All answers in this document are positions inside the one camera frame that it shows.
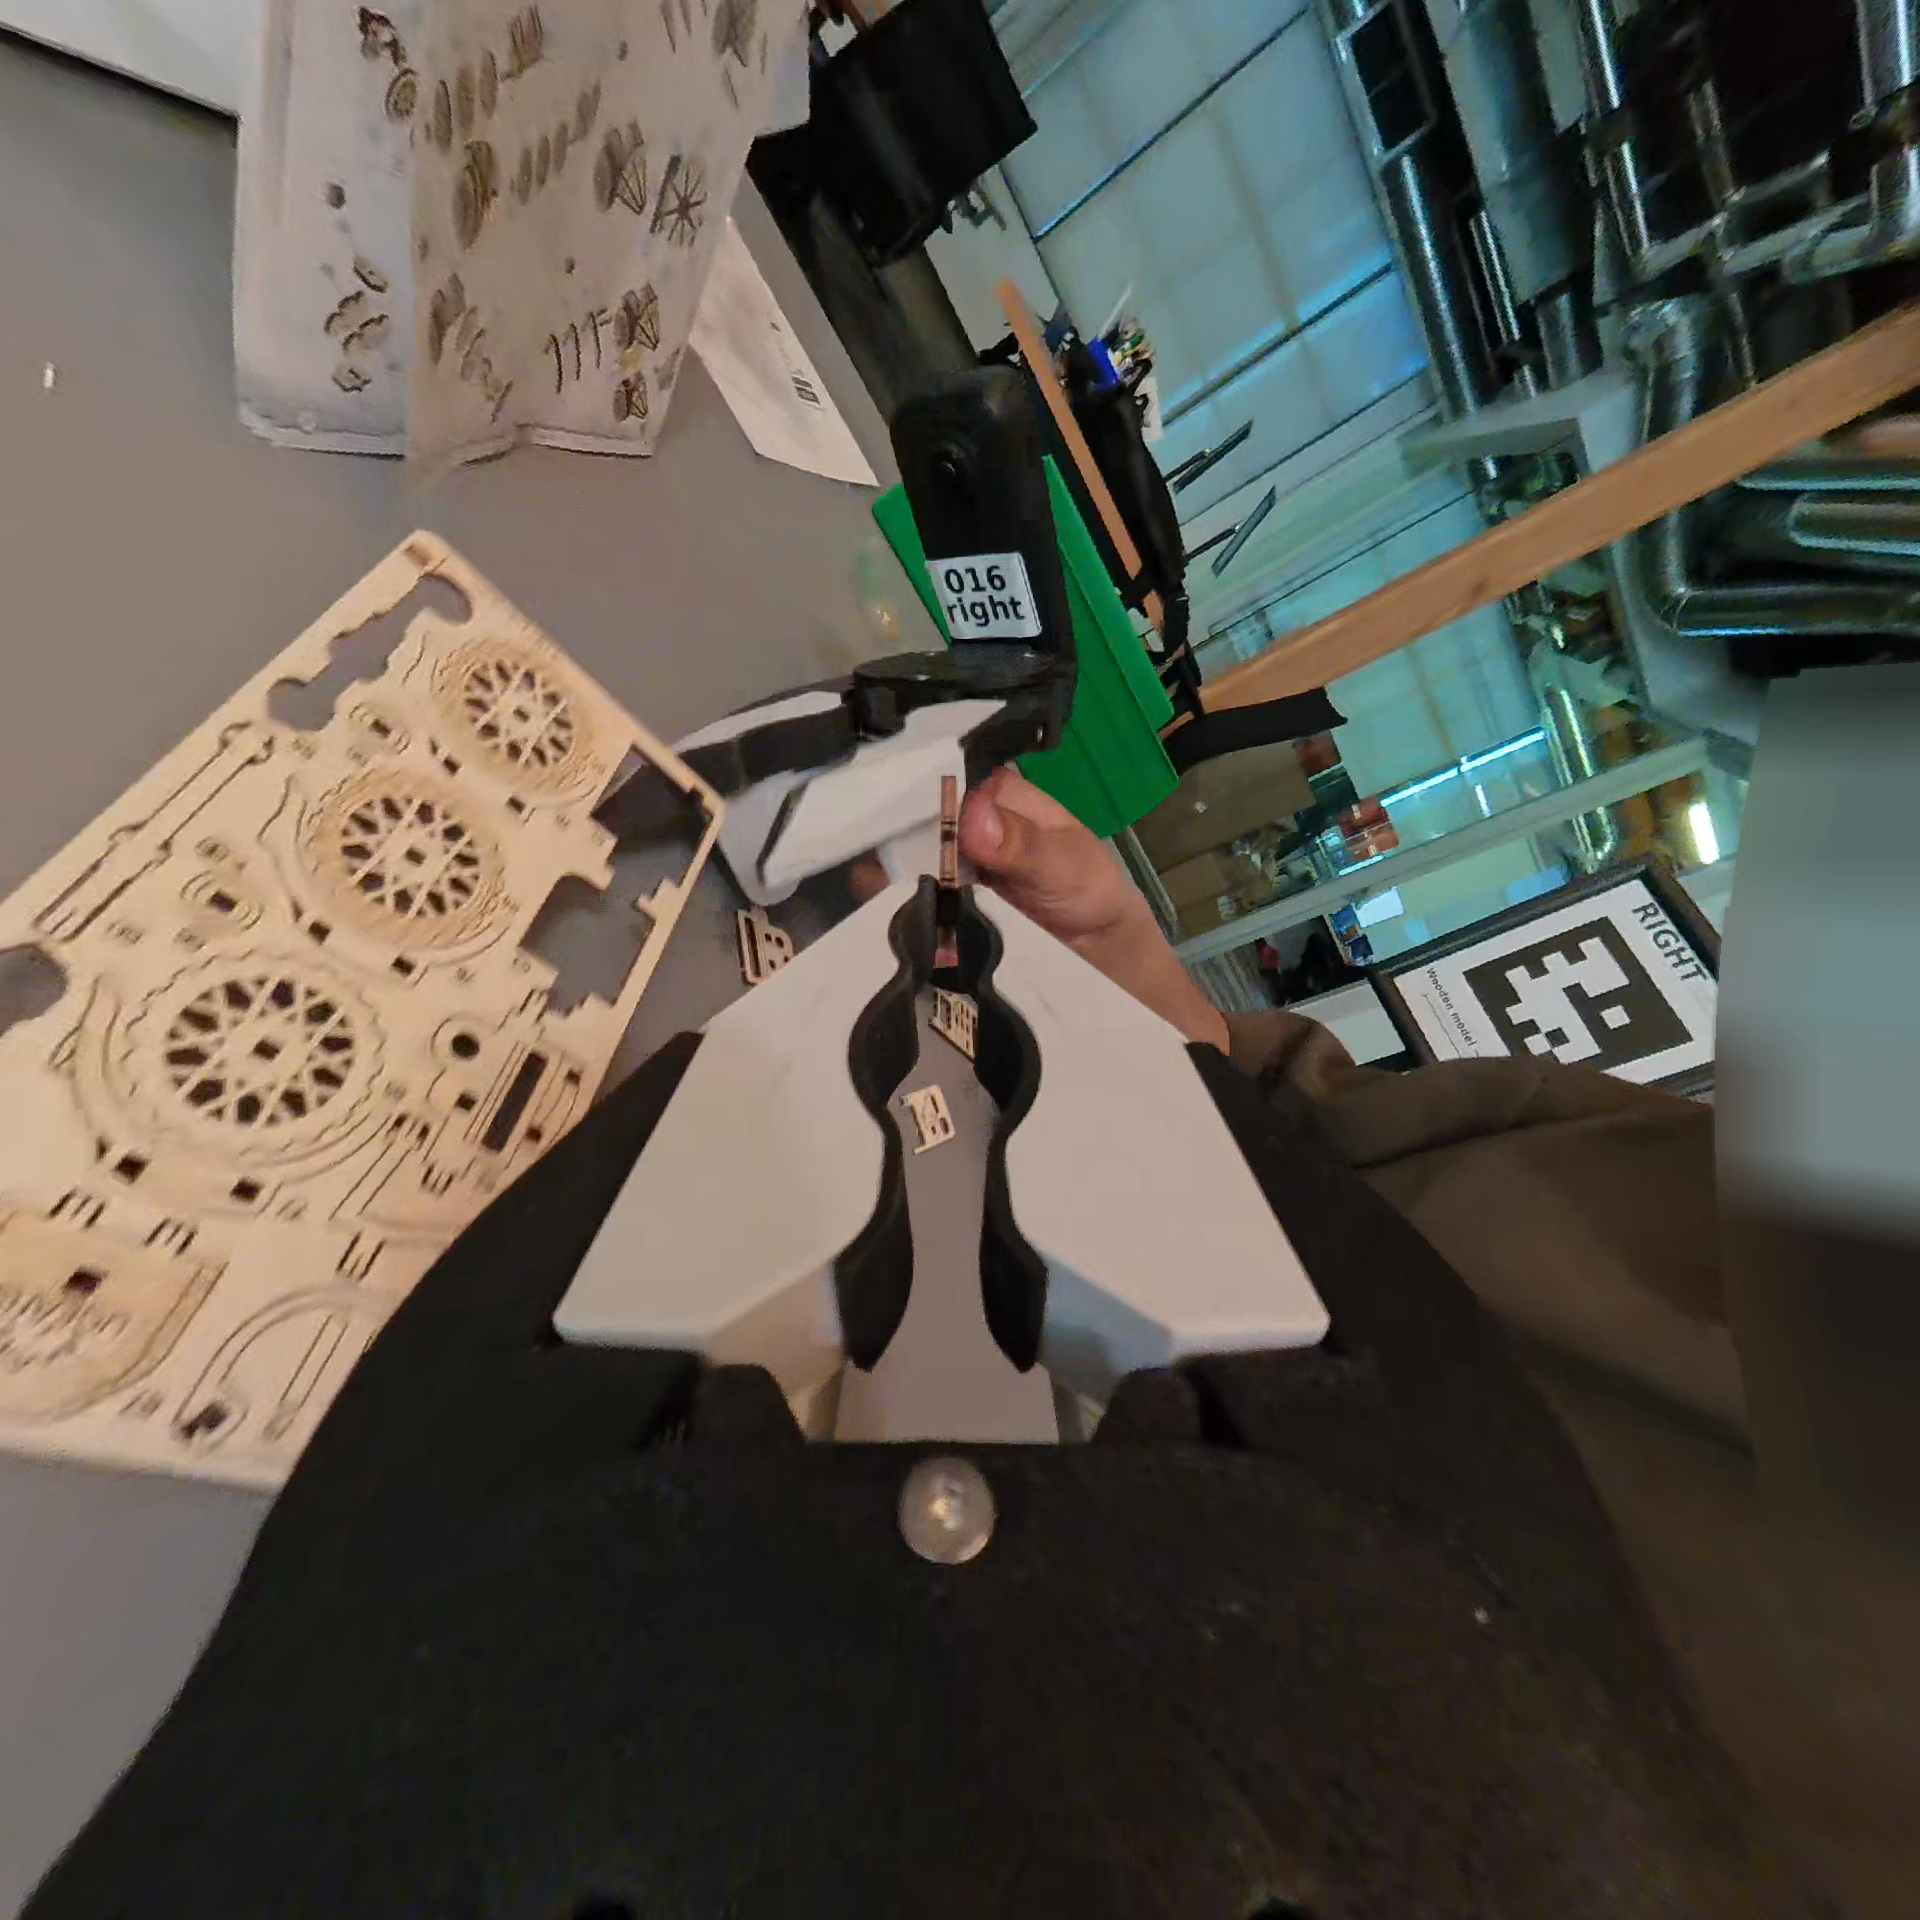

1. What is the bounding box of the grey desk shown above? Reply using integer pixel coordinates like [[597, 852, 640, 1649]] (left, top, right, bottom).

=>
[[0, 31, 1105, 1894]]

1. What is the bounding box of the green plastic holder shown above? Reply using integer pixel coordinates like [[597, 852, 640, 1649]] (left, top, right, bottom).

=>
[[872, 458, 1181, 839]]

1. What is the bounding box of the person's right hand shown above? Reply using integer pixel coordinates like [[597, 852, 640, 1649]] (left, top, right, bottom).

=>
[[960, 767, 1234, 1051]]

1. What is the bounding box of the wooden slat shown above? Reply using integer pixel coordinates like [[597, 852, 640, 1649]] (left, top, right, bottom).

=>
[[998, 276, 1163, 634]]

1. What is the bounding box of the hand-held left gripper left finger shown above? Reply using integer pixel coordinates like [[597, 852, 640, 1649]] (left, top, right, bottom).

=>
[[551, 882, 944, 1446]]

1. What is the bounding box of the printed instruction sheet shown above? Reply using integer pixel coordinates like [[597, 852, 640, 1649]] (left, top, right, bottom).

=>
[[232, 0, 819, 465]]

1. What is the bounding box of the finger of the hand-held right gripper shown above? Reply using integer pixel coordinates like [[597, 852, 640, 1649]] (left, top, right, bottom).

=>
[[751, 704, 981, 903], [667, 682, 864, 799]]

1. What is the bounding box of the person's right forearm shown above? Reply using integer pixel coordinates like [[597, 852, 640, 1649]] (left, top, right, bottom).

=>
[[1201, 1009, 1920, 1920]]

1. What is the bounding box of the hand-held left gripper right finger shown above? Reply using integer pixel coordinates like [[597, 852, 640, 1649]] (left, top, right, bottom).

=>
[[958, 892, 1336, 1420]]

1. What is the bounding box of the wooden puzzle sheet with gears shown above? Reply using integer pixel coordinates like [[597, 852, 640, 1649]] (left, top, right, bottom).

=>
[[0, 529, 729, 1491]]

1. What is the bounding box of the black white tag sign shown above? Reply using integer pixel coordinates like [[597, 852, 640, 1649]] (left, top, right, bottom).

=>
[[1367, 862, 1729, 1104]]

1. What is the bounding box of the white paper with barcode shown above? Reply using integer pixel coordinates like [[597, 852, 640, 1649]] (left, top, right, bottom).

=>
[[688, 225, 886, 490]]

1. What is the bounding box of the wooden ceiling beam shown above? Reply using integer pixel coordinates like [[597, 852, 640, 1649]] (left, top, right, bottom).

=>
[[1192, 300, 1920, 713]]

